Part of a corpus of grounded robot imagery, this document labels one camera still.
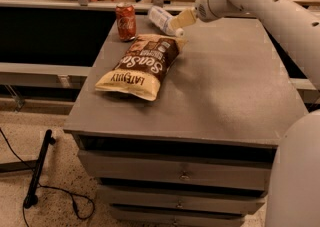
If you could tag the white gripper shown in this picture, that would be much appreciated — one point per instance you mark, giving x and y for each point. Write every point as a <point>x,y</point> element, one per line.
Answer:
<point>201,8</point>

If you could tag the clear plastic water bottle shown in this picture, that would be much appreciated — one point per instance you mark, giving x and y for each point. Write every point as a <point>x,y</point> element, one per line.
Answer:
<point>162,19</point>

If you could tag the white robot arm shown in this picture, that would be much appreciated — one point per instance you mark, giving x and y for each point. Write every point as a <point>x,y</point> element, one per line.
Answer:
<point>294,190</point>

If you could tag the red soda can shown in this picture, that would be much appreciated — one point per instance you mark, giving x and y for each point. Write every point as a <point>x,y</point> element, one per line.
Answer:
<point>126,21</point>

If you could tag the brown yellow chips bag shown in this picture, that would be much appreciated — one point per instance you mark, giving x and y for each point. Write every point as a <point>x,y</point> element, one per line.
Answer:
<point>143,67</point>

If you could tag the grey metal railing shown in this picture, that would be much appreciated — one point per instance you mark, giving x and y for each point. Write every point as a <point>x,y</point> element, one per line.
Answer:
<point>24,29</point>

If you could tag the grey drawer cabinet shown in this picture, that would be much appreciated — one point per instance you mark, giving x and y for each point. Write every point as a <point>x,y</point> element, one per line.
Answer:
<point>201,153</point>

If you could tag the black stand leg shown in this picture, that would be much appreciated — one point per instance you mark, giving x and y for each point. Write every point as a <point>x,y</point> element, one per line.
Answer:
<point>35,166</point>

